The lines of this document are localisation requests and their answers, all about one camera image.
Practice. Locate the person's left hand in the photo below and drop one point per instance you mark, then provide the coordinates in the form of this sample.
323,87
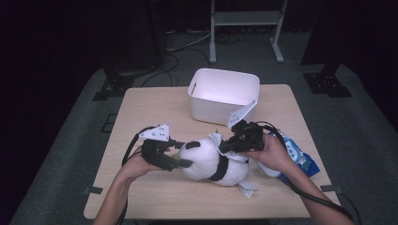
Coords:
137,165

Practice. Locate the panda plush toy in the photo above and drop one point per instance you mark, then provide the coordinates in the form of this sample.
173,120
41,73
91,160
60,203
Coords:
205,159

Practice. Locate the black floor frame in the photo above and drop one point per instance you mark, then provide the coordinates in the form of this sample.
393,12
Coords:
108,123

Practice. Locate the black stand base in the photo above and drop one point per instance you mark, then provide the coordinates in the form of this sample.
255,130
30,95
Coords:
114,86
327,82

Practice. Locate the person's right hand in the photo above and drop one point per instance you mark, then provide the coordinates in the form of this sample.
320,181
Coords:
275,153

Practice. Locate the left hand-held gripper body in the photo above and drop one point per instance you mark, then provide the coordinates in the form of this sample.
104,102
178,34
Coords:
155,150

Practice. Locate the white wet wipe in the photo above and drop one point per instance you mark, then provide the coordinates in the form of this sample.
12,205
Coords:
230,155

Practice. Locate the white plastic bin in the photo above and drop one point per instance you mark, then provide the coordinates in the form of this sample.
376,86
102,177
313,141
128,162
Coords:
219,92

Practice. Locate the blue wet wipes pack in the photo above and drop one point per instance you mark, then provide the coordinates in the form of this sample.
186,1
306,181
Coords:
302,156

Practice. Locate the white metal stand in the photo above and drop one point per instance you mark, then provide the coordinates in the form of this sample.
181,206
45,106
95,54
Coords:
245,18

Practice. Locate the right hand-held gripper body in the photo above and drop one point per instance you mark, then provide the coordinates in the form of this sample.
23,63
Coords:
248,137

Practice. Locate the black tape strip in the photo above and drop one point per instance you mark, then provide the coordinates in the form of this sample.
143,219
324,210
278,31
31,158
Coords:
330,188
93,190

